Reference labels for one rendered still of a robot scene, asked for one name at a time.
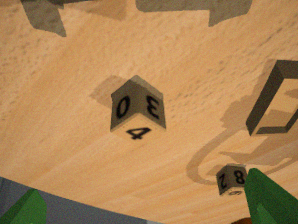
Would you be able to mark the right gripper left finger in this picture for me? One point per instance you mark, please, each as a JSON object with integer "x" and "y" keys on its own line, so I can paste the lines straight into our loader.
{"x": 29, "y": 209}

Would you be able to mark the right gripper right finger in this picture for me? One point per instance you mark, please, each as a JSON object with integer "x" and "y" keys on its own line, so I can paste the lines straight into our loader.
{"x": 268, "y": 202}

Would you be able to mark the brown number cube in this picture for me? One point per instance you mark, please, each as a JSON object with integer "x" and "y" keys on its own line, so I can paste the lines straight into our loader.
{"x": 138, "y": 116}
{"x": 230, "y": 181}

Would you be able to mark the orange digital multimeter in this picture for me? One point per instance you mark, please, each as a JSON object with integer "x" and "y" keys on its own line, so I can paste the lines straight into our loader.
{"x": 243, "y": 221}

